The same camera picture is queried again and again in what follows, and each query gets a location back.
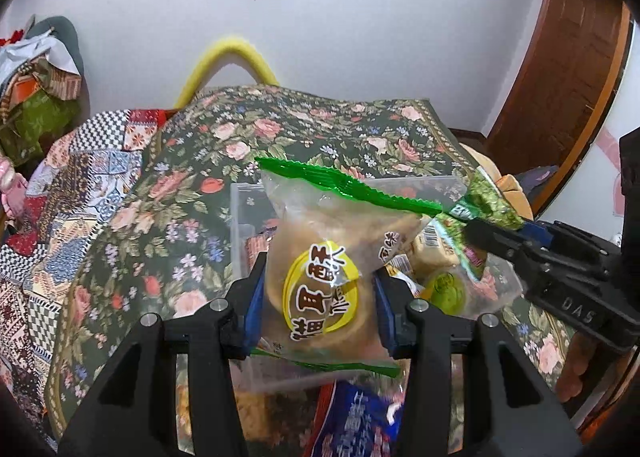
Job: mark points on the brown wooden door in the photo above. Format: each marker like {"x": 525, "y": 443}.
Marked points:
{"x": 562, "y": 91}

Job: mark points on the yellow padded hoop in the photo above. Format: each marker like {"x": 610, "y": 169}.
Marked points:
{"x": 231, "y": 50}

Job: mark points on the blue biscuit bag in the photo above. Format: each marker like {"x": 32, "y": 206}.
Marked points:
{"x": 354, "y": 422}

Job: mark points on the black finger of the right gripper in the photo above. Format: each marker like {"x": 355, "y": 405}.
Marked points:
{"x": 570, "y": 241}
{"x": 508, "y": 244}

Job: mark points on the green edged pastry bag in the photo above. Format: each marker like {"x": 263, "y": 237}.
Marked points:
{"x": 333, "y": 233}

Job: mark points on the beige boxed cake snack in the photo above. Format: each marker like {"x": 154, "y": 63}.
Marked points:
{"x": 428, "y": 253}

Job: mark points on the clear plastic storage bin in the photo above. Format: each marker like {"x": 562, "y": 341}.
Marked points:
{"x": 253, "y": 223}

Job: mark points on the beige orange blanket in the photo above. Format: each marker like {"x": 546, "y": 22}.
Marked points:
{"x": 507, "y": 184}

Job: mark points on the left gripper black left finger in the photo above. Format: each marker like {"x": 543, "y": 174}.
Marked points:
{"x": 130, "y": 410}

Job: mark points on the pile of clothes on chair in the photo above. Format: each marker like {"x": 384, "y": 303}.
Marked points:
{"x": 42, "y": 73}

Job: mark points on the person's hand on handle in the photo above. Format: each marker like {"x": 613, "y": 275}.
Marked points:
{"x": 579, "y": 355}

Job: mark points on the dark floral bedspread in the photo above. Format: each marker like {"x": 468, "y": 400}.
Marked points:
{"x": 193, "y": 223}

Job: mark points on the green round jelly cup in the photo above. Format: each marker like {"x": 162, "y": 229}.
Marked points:
{"x": 446, "y": 291}

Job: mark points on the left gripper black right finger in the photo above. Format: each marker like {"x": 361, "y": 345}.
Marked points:
{"x": 508, "y": 408}

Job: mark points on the green seaweed snack packet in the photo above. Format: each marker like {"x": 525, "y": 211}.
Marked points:
{"x": 482, "y": 202}

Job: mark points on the patchwork quilt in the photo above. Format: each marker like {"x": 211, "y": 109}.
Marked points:
{"x": 73, "y": 193}

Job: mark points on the pink plush toy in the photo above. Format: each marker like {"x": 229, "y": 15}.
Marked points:
{"x": 13, "y": 189}

